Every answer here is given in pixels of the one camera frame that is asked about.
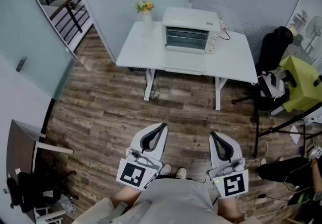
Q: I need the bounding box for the white toaster oven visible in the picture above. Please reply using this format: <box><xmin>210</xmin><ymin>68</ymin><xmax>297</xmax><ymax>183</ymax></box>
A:
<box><xmin>161</xmin><ymin>7</ymin><xmax>222</xmax><ymax>55</ymax></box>

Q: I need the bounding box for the person's right forearm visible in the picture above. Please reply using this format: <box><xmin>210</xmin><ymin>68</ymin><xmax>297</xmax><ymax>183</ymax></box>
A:
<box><xmin>217</xmin><ymin>195</ymin><xmax>246</xmax><ymax>222</ymax></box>

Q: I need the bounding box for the yellow flower bouquet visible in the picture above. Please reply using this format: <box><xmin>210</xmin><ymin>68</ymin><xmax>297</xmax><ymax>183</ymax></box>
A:
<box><xmin>135</xmin><ymin>0</ymin><xmax>155</xmax><ymax>14</ymax></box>

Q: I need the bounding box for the white side table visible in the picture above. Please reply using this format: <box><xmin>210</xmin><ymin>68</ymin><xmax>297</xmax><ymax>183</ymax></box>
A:
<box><xmin>6</xmin><ymin>118</ymin><xmax>74</xmax><ymax>223</ymax></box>

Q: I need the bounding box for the person's left forearm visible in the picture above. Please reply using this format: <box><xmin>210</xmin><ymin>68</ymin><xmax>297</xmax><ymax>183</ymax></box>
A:
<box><xmin>110</xmin><ymin>184</ymin><xmax>141</xmax><ymax>208</ymax></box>

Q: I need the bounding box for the white standing fan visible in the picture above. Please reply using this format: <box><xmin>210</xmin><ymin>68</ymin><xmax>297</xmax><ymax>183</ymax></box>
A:
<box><xmin>303</xmin><ymin>15</ymin><xmax>322</xmax><ymax>54</ymax></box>

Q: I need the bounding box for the person's right white shoe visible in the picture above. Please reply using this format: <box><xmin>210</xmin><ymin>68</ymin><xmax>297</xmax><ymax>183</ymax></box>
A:
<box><xmin>175</xmin><ymin>167</ymin><xmax>187</xmax><ymax>180</ymax></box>

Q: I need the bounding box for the person's white shirt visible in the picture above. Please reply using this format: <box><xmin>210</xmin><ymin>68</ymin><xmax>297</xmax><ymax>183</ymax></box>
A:
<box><xmin>71</xmin><ymin>177</ymin><xmax>262</xmax><ymax>224</ymax></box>

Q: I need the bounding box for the white box device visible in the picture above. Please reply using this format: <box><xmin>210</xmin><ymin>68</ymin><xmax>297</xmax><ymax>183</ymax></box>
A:
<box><xmin>260</xmin><ymin>71</ymin><xmax>286</xmax><ymax>98</ymax></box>

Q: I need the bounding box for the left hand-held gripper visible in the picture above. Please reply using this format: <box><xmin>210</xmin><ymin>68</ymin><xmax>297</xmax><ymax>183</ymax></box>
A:
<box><xmin>116</xmin><ymin>122</ymin><xmax>169</xmax><ymax>192</ymax></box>

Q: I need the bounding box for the black railing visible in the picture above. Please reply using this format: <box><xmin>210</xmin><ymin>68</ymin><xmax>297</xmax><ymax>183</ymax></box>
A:
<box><xmin>41</xmin><ymin>0</ymin><xmax>91</xmax><ymax>42</ymax></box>

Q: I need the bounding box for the black office chair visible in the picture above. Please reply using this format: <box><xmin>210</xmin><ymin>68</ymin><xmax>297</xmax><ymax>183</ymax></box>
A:
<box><xmin>231</xmin><ymin>26</ymin><xmax>294</xmax><ymax>118</ymax></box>
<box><xmin>6</xmin><ymin>170</ymin><xmax>78</xmax><ymax>215</ymax></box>

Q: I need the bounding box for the white oven door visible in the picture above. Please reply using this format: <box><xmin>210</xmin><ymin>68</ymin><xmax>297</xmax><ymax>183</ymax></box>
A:
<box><xmin>160</xmin><ymin>50</ymin><xmax>209</xmax><ymax>76</ymax></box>

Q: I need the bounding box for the black door handle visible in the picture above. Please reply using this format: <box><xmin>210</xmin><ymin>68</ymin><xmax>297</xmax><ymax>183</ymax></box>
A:
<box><xmin>16</xmin><ymin>56</ymin><xmax>28</xmax><ymax>72</ymax></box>

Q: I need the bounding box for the black floor cable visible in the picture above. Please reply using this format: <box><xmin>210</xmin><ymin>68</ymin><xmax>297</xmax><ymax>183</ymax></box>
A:
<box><xmin>144</xmin><ymin>70</ymin><xmax>171</xmax><ymax>104</ymax></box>

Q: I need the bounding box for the person's white shoe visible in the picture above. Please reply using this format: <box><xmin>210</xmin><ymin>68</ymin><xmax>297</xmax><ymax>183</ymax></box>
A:
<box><xmin>159</xmin><ymin>164</ymin><xmax>172</xmax><ymax>176</ymax></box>
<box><xmin>175</xmin><ymin>167</ymin><xmax>187</xmax><ymax>180</ymax></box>

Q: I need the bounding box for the white stool frame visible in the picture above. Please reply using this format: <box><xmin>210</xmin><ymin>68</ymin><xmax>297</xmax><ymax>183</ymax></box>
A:
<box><xmin>34</xmin><ymin>206</ymin><xmax>66</xmax><ymax>224</ymax></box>

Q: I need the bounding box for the person's left white shoe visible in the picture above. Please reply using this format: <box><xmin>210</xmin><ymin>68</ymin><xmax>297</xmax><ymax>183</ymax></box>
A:
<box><xmin>159</xmin><ymin>164</ymin><xmax>172</xmax><ymax>176</ymax></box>

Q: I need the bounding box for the lime green chair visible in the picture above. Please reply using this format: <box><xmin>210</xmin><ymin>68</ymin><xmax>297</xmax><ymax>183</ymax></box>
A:
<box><xmin>278</xmin><ymin>55</ymin><xmax>322</xmax><ymax>113</ymax></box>

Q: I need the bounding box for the frosted glass door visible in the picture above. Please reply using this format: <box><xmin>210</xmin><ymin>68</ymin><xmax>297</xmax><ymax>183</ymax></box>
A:
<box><xmin>0</xmin><ymin>0</ymin><xmax>77</xmax><ymax>102</ymax></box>

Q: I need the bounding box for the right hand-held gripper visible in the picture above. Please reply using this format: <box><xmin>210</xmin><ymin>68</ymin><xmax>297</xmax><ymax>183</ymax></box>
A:
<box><xmin>208</xmin><ymin>131</ymin><xmax>250</xmax><ymax>199</ymax></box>

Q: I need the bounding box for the white paper sheet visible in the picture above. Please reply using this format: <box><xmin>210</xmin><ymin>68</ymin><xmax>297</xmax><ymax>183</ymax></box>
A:
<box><xmin>289</xmin><ymin>124</ymin><xmax>301</xmax><ymax>144</ymax></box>

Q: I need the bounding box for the grey shoulder strap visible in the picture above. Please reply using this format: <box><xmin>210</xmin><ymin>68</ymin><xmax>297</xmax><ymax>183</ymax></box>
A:
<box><xmin>124</xmin><ymin>199</ymin><xmax>154</xmax><ymax>224</ymax></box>

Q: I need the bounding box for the black tripod stand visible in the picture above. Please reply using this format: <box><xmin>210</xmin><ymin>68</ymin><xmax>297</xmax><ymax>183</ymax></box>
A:
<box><xmin>253</xmin><ymin>87</ymin><xmax>322</xmax><ymax>158</ymax></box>

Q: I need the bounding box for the white vase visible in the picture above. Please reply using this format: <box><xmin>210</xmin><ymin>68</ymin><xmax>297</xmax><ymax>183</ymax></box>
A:
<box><xmin>142</xmin><ymin>11</ymin><xmax>154</xmax><ymax>34</ymax></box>

